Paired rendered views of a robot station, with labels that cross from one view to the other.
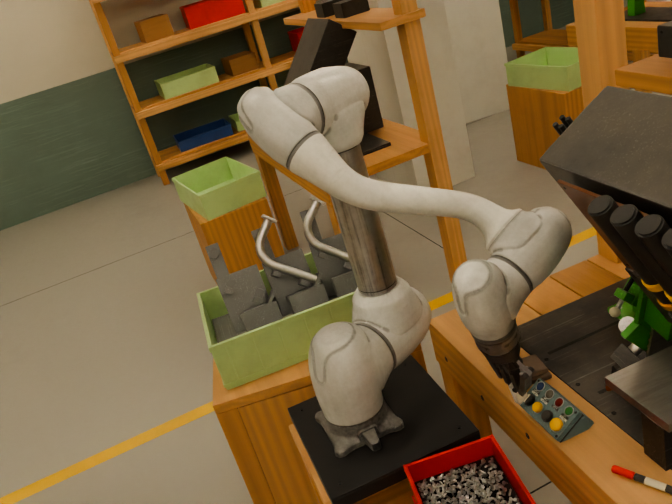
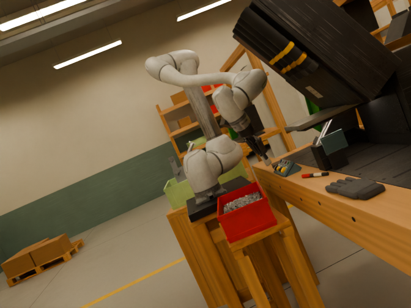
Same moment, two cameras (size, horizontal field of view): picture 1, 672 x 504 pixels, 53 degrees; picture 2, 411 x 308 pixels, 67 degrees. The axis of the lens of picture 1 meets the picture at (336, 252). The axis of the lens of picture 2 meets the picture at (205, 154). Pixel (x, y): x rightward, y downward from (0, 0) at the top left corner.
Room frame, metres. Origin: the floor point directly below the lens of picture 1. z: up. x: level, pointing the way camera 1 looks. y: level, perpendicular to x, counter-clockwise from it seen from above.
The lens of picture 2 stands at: (-0.32, -0.29, 1.27)
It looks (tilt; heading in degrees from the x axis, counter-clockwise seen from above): 5 degrees down; 9
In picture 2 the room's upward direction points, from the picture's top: 24 degrees counter-clockwise
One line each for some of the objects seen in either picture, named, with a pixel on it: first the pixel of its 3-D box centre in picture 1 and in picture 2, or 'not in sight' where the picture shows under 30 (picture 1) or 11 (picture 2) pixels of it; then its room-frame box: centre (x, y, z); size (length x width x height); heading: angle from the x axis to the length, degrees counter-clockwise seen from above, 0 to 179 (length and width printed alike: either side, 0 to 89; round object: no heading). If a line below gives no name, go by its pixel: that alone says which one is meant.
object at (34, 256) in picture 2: not in sight; (44, 254); (4.95, 4.29, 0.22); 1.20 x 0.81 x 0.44; 101
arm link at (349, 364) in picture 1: (345, 367); (199, 168); (1.38, 0.06, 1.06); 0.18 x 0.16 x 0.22; 133
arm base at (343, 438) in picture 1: (358, 418); (208, 192); (1.35, 0.06, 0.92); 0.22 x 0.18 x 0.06; 13
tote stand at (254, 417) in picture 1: (335, 418); (230, 233); (2.04, 0.17, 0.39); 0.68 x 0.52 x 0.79; 92
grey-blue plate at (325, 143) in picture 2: not in sight; (337, 150); (0.94, -0.57, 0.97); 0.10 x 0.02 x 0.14; 102
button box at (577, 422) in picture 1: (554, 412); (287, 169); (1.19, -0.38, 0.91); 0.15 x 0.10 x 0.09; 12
